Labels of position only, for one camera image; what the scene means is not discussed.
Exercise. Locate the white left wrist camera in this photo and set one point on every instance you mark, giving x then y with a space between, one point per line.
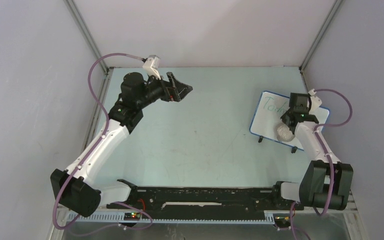
150 65

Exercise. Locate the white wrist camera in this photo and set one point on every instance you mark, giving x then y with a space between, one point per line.
150 65
314 101

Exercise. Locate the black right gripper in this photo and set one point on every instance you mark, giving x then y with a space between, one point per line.
284 116

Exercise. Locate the aluminium frame post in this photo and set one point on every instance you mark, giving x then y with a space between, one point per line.
84 30
335 8

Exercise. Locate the grey eraser sponge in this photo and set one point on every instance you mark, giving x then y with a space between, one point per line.
283 133

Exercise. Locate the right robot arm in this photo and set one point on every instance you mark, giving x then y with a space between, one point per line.
327 181

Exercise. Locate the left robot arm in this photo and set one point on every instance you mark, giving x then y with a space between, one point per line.
76 186

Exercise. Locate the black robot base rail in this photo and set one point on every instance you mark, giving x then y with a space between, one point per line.
209 203

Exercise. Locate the left aluminium frame post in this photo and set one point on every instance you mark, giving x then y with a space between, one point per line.
84 30

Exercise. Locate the blue framed small whiteboard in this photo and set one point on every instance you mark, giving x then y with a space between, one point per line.
267 116

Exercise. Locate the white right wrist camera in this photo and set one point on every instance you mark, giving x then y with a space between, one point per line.
314 101

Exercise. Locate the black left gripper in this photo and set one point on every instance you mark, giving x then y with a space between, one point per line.
180 90

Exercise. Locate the right aluminium frame post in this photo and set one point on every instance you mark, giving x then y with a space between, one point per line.
335 8

